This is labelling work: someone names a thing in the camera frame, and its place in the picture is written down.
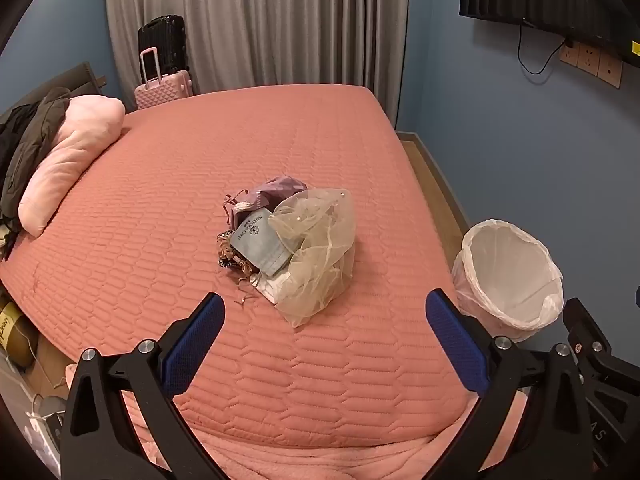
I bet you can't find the wall socket panel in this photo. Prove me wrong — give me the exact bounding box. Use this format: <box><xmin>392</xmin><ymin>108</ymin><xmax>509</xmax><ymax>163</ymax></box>
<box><xmin>559</xmin><ymin>40</ymin><xmax>623</xmax><ymax>88</ymax></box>

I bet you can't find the pink pillow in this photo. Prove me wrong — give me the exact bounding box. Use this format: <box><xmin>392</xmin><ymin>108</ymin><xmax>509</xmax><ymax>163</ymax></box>
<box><xmin>18</xmin><ymin>97</ymin><xmax>126</xmax><ymax>237</ymax></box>

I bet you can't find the black suitcase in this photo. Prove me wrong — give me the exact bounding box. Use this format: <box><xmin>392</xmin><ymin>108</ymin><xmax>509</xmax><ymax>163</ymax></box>
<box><xmin>138</xmin><ymin>15</ymin><xmax>193</xmax><ymax>96</ymax></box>

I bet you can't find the white crumpled wrapper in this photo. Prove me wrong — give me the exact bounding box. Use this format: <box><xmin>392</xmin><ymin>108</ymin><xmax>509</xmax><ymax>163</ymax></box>
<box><xmin>255</xmin><ymin>270</ymin><xmax>301</xmax><ymax>306</ymax></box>

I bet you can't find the dark headboard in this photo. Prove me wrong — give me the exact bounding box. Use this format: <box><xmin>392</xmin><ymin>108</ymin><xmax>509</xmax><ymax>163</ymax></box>
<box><xmin>0</xmin><ymin>62</ymin><xmax>108</xmax><ymax>126</ymax></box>

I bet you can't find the bin with white liner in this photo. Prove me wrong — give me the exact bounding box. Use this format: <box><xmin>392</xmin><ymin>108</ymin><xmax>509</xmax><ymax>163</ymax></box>
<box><xmin>451</xmin><ymin>219</ymin><xmax>565</xmax><ymax>343</ymax></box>

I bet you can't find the pink suitcase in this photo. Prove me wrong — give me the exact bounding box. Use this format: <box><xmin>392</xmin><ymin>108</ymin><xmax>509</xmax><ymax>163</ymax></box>
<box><xmin>134</xmin><ymin>46</ymin><xmax>194</xmax><ymax>110</ymax></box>

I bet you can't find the pink quilted bed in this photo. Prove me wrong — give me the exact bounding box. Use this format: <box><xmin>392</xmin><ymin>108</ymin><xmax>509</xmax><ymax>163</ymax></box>
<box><xmin>0</xmin><ymin>85</ymin><xmax>481</xmax><ymax>480</ymax></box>

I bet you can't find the light blue packet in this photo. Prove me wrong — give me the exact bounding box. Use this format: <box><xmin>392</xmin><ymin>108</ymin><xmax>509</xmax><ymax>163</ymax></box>
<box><xmin>230</xmin><ymin>216</ymin><xmax>296</xmax><ymax>277</ymax></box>

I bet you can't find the beige mesh bag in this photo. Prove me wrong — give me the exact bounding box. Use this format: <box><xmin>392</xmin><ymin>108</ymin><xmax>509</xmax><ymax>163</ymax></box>
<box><xmin>268</xmin><ymin>187</ymin><xmax>357</xmax><ymax>329</ymax></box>

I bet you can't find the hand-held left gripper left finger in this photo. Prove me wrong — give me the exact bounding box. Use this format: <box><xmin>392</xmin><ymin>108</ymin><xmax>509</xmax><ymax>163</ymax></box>
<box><xmin>60</xmin><ymin>292</ymin><xmax>236</xmax><ymax>480</ymax></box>

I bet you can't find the olive yellow bag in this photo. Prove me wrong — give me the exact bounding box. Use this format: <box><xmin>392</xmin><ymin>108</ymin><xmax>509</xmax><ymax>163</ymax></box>
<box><xmin>0</xmin><ymin>302</ymin><xmax>38</xmax><ymax>368</ymax></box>

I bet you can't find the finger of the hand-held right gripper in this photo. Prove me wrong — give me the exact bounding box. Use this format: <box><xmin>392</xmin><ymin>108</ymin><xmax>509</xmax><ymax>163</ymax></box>
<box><xmin>562</xmin><ymin>297</ymin><xmax>621</xmax><ymax>376</ymax></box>

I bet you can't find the black power cable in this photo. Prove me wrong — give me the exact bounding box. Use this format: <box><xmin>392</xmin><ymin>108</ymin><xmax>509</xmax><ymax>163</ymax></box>
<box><xmin>517</xmin><ymin>22</ymin><xmax>566</xmax><ymax>76</ymax></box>

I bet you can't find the grey curtain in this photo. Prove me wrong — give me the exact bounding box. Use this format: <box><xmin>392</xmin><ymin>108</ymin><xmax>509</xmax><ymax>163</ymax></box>
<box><xmin>105</xmin><ymin>0</ymin><xmax>408</xmax><ymax>128</ymax></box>

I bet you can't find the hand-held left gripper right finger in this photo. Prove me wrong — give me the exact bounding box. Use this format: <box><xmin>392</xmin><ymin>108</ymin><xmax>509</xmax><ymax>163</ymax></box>
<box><xmin>425</xmin><ymin>288</ymin><xmax>596</xmax><ymax>480</ymax></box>

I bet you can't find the leopard print scrunchie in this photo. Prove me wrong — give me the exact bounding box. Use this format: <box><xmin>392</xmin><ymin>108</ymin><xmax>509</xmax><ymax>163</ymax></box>
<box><xmin>216</xmin><ymin>230</ymin><xmax>261</xmax><ymax>286</ymax></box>

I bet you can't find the white cable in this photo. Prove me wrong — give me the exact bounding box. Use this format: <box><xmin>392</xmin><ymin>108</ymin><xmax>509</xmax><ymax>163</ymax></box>
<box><xmin>25</xmin><ymin>340</ymin><xmax>66</xmax><ymax>411</ymax></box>

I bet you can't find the purple cloth pouch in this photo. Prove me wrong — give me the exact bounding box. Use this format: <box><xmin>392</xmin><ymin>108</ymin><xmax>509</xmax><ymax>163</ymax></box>
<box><xmin>224</xmin><ymin>176</ymin><xmax>308</xmax><ymax>226</ymax></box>

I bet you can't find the dark jacket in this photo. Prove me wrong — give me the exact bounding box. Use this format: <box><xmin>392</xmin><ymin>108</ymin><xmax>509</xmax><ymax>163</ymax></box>
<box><xmin>0</xmin><ymin>87</ymin><xmax>71</xmax><ymax>261</ymax></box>

